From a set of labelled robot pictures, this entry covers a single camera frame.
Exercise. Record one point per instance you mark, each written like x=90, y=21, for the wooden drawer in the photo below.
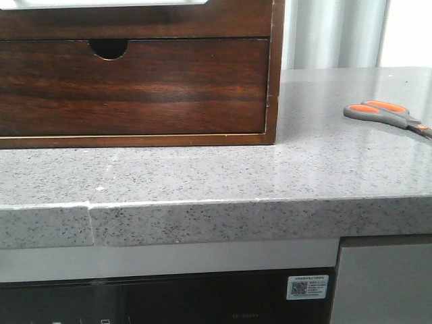
x=188, y=86
x=211, y=19

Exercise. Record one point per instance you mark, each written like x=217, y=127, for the white QR code sticker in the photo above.
x=307, y=287

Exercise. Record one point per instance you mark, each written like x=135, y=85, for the black built-in oven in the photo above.
x=218, y=297

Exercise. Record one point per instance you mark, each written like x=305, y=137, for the grey orange scissors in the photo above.
x=387, y=113

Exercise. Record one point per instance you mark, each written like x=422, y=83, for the white curtain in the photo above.
x=356, y=34

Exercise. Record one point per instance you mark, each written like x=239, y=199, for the dark wooden drawer cabinet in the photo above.
x=113, y=48

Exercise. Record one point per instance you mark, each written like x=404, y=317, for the grey cabinet door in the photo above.
x=383, y=284

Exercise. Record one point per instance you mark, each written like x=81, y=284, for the white tray in drawer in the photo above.
x=67, y=4

